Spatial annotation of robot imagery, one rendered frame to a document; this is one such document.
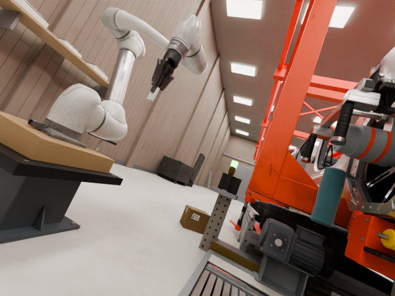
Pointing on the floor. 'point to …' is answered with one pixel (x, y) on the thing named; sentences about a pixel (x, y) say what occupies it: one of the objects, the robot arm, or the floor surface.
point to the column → (215, 221)
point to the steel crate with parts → (174, 171)
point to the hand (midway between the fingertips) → (153, 93)
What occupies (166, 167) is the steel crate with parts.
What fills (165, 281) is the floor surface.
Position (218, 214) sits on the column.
